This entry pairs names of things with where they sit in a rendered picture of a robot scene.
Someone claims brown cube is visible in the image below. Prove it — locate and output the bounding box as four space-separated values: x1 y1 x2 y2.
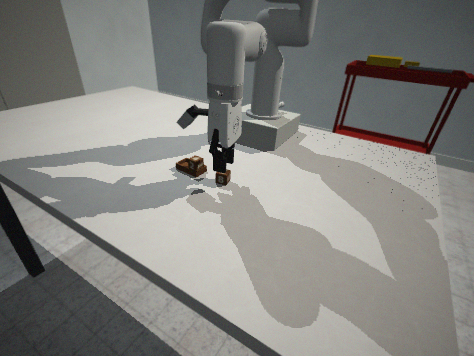
188 155 204 171
216 169 231 185

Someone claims brown wooden tray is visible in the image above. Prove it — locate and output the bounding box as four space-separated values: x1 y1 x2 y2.
176 158 207 177

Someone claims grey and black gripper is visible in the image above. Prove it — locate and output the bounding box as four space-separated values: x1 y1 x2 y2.
207 95 243 173

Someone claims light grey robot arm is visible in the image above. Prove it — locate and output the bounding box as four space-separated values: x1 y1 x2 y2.
200 0 318 120

